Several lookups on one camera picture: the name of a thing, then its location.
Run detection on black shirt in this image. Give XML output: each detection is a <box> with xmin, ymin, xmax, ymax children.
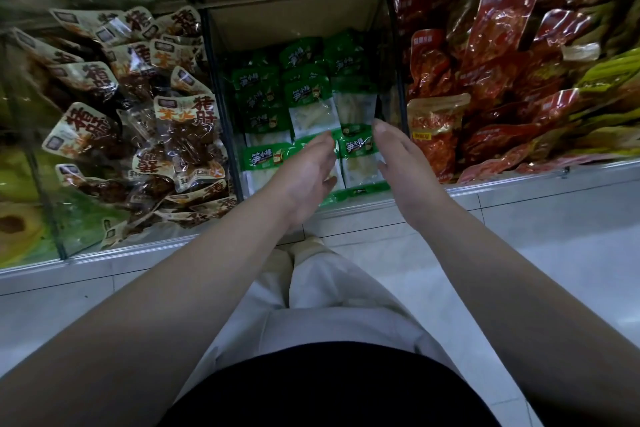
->
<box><xmin>160</xmin><ymin>342</ymin><xmax>501</xmax><ymax>427</ymax></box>

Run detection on person's right forearm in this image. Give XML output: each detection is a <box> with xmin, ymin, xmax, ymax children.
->
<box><xmin>400</xmin><ymin>196</ymin><xmax>640</xmax><ymax>427</ymax></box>

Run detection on pile of green bamboo packets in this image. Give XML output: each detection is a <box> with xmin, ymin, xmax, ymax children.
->
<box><xmin>232</xmin><ymin>31</ymin><xmax>391</xmax><ymax>207</ymax></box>

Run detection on person's left forearm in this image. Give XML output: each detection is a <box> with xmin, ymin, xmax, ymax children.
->
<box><xmin>0</xmin><ymin>201</ymin><xmax>301</xmax><ymax>427</ymax></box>

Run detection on person's right hand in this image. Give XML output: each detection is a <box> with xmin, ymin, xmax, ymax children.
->
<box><xmin>372</xmin><ymin>119</ymin><xmax>451</xmax><ymax>228</ymax></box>

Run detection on person's left hand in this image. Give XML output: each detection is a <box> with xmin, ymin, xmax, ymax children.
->
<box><xmin>262</xmin><ymin>131</ymin><xmax>339</xmax><ymax>228</ymax></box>

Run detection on light grey shorts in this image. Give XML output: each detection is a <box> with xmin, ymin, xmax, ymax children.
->
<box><xmin>175</xmin><ymin>236</ymin><xmax>461</xmax><ymax>427</ymax></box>

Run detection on pile of brown snack packets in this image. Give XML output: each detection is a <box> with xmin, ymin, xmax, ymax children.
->
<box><xmin>12</xmin><ymin>4</ymin><xmax>239</xmax><ymax>248</ymax></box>

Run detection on pile of glossy red snacks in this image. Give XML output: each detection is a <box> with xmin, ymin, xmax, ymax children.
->
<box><xmin>395</xmin><ymin>0</ymin><xmax>640</xmax><ymax>185</ymax></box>

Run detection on pile of jelly cups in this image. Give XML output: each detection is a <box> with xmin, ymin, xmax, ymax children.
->
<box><xmin>0</xmin><ymin>91</ymin><xmax>61</xmax><ymax>268</ymax></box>

